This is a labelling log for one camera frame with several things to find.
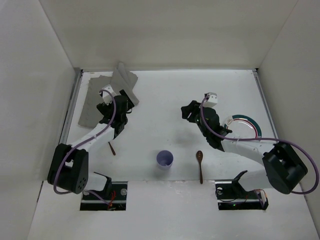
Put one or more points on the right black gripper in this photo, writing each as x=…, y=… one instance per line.
x=191, y=112

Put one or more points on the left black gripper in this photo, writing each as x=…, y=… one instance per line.
x=125, y=103

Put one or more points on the grey cloth placemat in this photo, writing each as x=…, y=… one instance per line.
x=121, y=79

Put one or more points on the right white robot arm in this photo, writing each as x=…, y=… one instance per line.
x=283, y=167

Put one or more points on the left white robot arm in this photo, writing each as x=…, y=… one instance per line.
x=69, y=171

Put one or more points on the brown wooden spoon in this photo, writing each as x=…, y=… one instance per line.
x=199, y=157

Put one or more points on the brown wooden fork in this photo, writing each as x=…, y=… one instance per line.
x=112, y=149

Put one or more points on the white plate green rim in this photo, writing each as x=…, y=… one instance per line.
x=243, y=126

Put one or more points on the lavender plastic cup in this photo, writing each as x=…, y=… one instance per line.
x=164, y=160

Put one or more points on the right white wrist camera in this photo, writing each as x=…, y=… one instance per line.
x=211, y=100

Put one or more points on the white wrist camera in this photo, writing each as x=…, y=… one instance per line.
x=107, y=93
x=211, y=100

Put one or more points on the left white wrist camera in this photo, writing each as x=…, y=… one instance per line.
x=107, y=93

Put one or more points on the right aluminium table rail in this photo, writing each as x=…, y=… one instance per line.
x=270, y=119

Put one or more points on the aluminium table rail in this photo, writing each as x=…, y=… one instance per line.
x=68, y=114
x=270, y=119

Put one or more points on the left aluminium table rail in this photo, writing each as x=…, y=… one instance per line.
x=68, y=114

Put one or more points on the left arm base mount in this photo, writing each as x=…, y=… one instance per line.
x=112, y=198

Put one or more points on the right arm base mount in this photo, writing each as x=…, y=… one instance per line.
x=231, y=196

